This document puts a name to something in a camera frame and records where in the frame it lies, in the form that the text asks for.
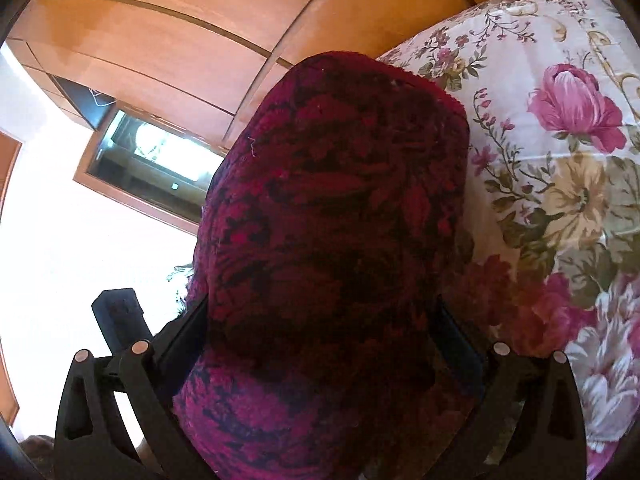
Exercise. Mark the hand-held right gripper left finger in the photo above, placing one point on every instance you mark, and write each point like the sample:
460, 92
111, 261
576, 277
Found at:
182, 332

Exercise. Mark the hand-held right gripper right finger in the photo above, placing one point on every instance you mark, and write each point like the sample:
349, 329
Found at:
460, 350

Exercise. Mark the maroon knitted sweater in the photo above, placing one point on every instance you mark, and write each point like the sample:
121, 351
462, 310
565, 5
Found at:
330, 240

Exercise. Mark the wooden framed window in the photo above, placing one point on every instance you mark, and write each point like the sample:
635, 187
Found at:
150, 160

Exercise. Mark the floral bedspread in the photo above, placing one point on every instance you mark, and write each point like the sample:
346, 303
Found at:
555, 210

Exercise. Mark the dark flat panel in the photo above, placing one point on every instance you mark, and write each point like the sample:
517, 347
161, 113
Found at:
82, 105

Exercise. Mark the wooden wardrobe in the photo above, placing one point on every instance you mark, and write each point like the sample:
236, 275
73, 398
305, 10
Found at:
200, 20

